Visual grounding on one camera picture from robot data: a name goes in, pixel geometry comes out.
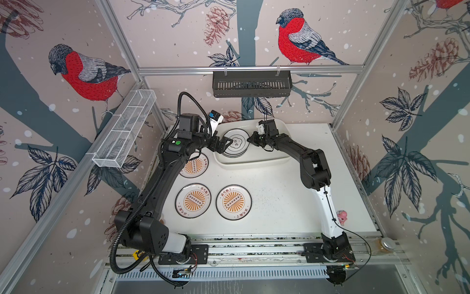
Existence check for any black hanging wire shelf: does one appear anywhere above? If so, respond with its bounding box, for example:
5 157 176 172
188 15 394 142
212 71 293 98

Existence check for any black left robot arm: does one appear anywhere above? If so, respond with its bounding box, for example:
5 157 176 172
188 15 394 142
110 132 233 274

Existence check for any orange sunburst plate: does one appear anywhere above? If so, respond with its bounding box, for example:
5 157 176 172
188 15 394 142
175 183 212 219
215 184 253 221
179 153 209 178

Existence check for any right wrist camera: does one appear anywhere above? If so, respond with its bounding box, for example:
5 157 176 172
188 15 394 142
257 122 265 135

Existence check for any black corrugated cable hose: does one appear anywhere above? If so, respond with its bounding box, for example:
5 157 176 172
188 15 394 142
109 172 166 275

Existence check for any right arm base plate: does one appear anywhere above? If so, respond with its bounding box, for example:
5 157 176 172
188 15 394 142
301 243 356 263

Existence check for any white green-rim plate front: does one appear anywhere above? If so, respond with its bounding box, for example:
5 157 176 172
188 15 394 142
222 150 246 158

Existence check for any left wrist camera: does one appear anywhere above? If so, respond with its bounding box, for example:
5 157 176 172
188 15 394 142
208 110 224 135

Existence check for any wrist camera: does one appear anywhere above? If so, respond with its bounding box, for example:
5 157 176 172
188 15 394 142
208 110 224 135
257 122 265 135

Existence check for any white green-rim plate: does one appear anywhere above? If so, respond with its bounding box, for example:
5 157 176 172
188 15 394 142
224 129 249 152
222 150 246 158

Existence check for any black thin cable right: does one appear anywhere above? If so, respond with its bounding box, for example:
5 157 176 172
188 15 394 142
321 185 372 282

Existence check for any white wire mesh basket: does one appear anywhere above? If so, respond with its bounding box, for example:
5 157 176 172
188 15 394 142
93 89 156 168

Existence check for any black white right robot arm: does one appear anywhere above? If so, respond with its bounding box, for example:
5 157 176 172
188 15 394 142
247 120 355 263

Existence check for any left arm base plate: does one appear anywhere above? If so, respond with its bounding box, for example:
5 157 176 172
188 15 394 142
158 245 209 266

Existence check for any yellow tape measure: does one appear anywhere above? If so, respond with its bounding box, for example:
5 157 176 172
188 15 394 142
133 251 148 261

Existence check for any glass jar with lid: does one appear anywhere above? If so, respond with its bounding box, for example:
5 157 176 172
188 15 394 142
373 237 396 255

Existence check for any small circuit board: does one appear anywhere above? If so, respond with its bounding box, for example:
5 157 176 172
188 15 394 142
172 268 192 279

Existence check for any white plastic bin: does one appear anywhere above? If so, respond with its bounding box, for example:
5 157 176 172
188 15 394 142
214 120 290 170

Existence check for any pink small toy figure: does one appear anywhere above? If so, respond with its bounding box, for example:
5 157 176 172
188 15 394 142
337 210 348 226

